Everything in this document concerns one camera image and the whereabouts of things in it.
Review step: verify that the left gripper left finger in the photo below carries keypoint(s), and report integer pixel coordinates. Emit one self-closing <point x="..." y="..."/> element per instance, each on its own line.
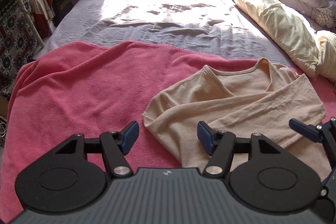
<point x="115" y="146"/>

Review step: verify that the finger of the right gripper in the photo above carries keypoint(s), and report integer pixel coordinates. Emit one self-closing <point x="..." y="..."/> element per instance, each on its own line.
<point x="322" y="133"/>

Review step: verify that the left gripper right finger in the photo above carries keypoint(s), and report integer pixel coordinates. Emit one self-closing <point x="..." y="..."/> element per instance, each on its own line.
<point x="219" y="146"/>

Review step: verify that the beige short-sleeve t-shirt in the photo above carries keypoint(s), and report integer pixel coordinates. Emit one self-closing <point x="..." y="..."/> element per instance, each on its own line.
<point x="260" y="99"/>

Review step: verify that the pink fleece blanket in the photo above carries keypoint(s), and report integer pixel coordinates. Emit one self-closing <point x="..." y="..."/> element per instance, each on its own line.
<point x="83" y="88"/>

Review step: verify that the dark patterned cloth cover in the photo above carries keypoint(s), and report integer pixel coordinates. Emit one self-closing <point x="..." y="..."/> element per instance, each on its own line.
<point x="18" y="45"/>

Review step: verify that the pale yellow duvet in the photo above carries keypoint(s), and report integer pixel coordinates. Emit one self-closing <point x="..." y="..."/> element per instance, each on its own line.
<point x="312" y="51"/>

